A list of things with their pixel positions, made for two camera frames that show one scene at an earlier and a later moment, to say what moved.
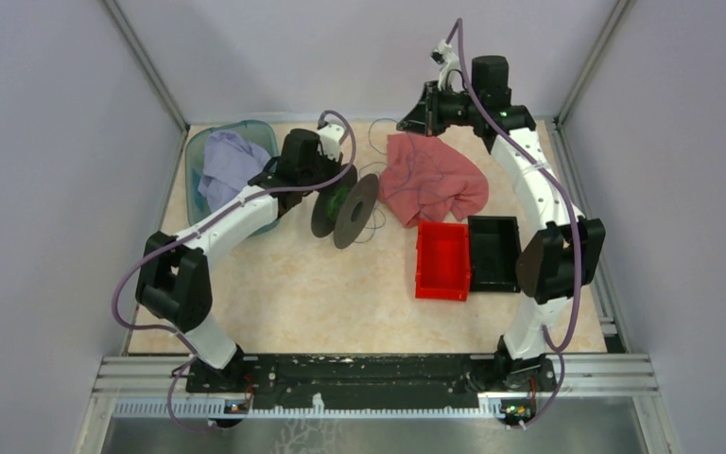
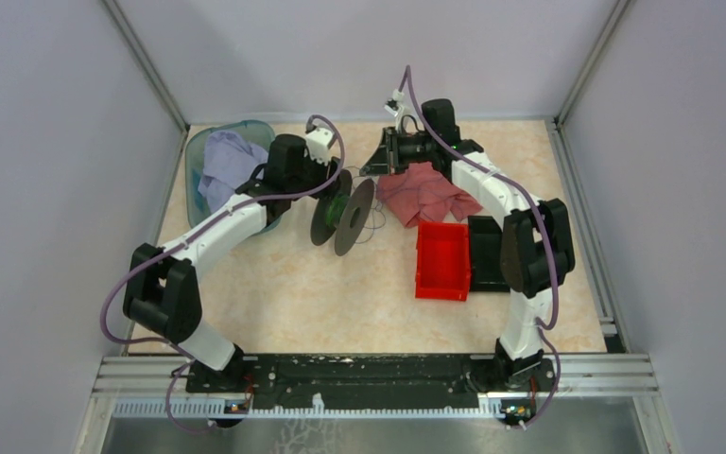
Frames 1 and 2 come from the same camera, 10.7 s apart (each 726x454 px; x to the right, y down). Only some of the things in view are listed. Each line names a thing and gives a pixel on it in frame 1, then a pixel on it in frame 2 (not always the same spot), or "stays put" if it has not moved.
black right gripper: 423,118 → 386,160
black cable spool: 342,212 stays put
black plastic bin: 494,253 stays put
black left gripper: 336,166 stays put
